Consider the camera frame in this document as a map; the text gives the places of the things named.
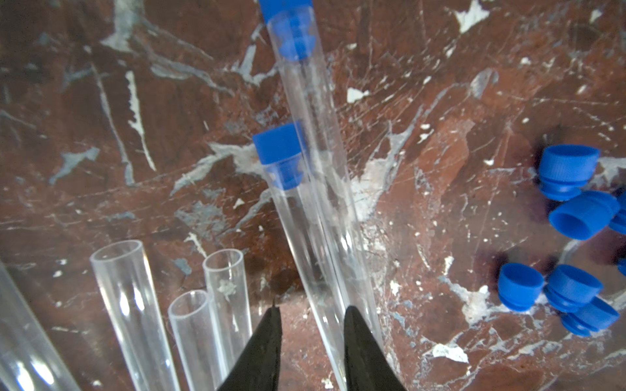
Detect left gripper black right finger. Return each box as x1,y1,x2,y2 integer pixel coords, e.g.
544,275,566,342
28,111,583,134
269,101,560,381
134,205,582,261
344,306,406,391

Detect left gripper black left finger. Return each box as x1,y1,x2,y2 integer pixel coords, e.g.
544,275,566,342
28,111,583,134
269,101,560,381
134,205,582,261
218,305,283,391

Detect test tube with blue stopper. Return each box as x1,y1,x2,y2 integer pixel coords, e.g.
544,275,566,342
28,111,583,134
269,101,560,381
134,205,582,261
202,249,252,368
168,290,225,390
259,1,383,344
1,267,80,390
90,239,180,390

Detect blue stopper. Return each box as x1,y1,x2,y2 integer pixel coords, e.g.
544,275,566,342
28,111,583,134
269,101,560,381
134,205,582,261
617,258,626,275
544,265,604,313
497,263,544,312
561,297,619,337
609,192,626,235
549,191,620,240
538,144,601,201

